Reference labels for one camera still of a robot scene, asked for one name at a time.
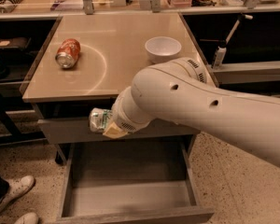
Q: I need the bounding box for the closed top drawer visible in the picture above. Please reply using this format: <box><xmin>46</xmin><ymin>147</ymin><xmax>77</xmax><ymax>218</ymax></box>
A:
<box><xmin>38</xmin><ymin>117</ymin><xmax>199</xmax><ymax>144</ymax></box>

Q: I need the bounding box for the white bowl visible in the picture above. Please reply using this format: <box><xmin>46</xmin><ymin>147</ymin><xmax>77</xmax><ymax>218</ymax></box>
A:
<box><xmin>145</xmin><ymin>36</ymin><xmax>182</xmax><ymax>63</ymax></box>

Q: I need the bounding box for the white sneaker lower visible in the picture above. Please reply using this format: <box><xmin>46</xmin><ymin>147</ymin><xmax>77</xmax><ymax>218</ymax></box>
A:
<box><xmin>14</xmin><ymin>212</ymin><xmax>39</xmax><ymax>224</ymax></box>

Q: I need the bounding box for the white sneaker upper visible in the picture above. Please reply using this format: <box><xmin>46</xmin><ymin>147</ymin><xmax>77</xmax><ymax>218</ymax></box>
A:
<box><xmin>0</xmin><ymin>175</ymin><xmax>35</xmax><ymax>213</ymax></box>

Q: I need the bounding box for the orange soda can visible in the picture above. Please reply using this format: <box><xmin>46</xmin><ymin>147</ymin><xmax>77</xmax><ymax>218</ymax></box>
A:
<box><xmin>55</xmin><ymin>38</ymin><xmax>80</xmax><ymax>69</ymax></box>

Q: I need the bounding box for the grey drawer cabinet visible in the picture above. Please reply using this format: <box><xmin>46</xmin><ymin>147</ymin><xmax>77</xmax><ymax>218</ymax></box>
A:
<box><xmin>19</xmin><ymin>12</ymin><xmax>219</xmax><ymax>224</ymax></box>

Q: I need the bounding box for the open middle drawer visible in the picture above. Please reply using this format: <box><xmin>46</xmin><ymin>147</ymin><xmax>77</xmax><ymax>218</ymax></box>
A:
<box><xmin>56</xmin><ymin>139</ymin><xmax>214</xmax><ymax>224</ymax></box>

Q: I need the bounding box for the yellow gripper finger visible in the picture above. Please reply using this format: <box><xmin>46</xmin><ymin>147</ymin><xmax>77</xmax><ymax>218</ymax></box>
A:
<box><xmin>103</xmin><ymin>121</ymin><xmax>128</xmax><ymax>139</ymax></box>

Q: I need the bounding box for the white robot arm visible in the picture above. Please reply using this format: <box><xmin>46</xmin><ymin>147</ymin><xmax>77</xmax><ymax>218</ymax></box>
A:
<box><xmin>104</xmin><ymin>58</ymin><xmax>280</xmax><ymax>167</ymax></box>

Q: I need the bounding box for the white sneaker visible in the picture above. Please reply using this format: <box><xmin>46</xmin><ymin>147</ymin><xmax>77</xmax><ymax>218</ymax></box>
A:
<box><xmin>14</xmin><ymin>212</ymin><xmax>39</xmax><ymax>224</ymax></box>
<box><xmin>0</xmin><ymin>175</ymin><xmax>35</xmax><ymax>213</ymax></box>

